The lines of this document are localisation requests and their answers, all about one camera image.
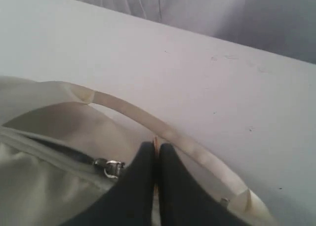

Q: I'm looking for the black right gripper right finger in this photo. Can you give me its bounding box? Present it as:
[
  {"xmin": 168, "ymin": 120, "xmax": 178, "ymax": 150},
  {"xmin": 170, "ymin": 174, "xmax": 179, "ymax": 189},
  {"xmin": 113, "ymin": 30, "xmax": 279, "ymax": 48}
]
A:
[{"xmin": 159, "ymin": 143, "xmax": 247, "ymax": 226}]

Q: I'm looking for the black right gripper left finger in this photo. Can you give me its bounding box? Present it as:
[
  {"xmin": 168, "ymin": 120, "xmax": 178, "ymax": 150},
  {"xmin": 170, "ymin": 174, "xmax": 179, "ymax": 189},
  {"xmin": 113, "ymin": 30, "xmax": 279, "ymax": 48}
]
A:
[{"xmin": 63, "ymin": 142, "xmax": 156, "ymax": 226}]

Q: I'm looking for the cream fabric duffel bag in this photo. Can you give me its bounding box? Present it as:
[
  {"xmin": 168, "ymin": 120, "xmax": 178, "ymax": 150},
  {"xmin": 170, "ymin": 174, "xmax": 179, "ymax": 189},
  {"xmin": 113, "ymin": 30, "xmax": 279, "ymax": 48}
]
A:
[{"xmin": 0, "ymin": 76, "xmax": 276, "ymax": 226}]

